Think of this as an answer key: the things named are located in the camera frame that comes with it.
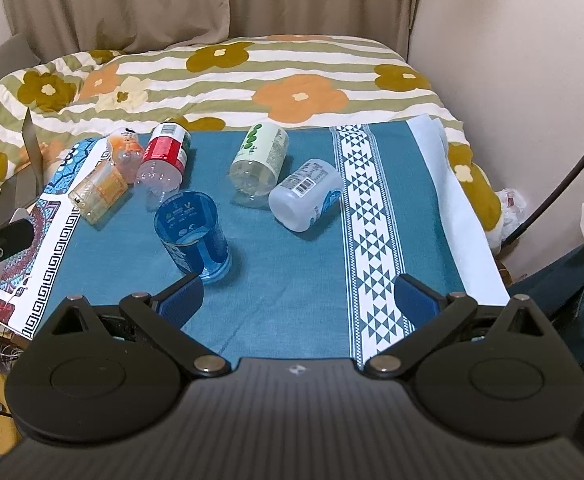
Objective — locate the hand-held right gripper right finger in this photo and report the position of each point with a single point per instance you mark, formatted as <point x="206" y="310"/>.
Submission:
<point x="414" y="301"/>

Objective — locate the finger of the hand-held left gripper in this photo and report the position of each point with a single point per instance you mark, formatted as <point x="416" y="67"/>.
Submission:
<point x="2" y="239"/>

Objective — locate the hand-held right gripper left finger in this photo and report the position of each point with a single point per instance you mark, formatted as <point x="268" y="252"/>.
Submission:
<point x="181" y="301"/>

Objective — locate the blue label plastic bottle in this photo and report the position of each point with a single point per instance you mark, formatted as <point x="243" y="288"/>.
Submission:
<point x="191" y="240"/>

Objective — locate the yellow patterned clear cup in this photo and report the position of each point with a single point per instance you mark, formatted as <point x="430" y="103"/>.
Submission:
<point x="97" y="191"/>

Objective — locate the red label clear cup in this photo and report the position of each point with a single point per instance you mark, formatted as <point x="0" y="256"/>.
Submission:
<point x="164" y="157"/>

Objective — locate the orange label clear cup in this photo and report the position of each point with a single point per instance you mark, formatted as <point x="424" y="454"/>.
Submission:
<point x="125" y="152"/>

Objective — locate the green label clear cup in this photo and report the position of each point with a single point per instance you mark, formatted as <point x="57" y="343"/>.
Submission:
<point x="261" y="157"/>

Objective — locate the blue mandala printed cloth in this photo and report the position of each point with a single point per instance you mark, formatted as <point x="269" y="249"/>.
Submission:
<point x="46" y="240"/>

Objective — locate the grey laptop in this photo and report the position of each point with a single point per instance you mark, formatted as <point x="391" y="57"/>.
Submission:
<point x="30" y="146"/>

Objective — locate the teal patterned cloth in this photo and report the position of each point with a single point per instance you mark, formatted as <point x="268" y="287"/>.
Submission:
<point x="282" y="270"/>

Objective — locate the white plastic bag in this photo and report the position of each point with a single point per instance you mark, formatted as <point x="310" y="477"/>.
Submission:
<point x="511" y="210"/>

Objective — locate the white plastic bottle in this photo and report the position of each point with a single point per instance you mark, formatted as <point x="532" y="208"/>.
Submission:
<point x="306" y="194"/>

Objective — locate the dark teal cloth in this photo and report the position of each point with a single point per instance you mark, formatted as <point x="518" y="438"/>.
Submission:
<point x="572" y="305"/>

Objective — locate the floral striped blanket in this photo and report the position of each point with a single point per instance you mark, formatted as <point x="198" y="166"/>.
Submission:
<point x="297" y="95"/>

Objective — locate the beige curtain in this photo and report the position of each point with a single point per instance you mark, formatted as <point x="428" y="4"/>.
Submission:
<point x="171" y="5"/>

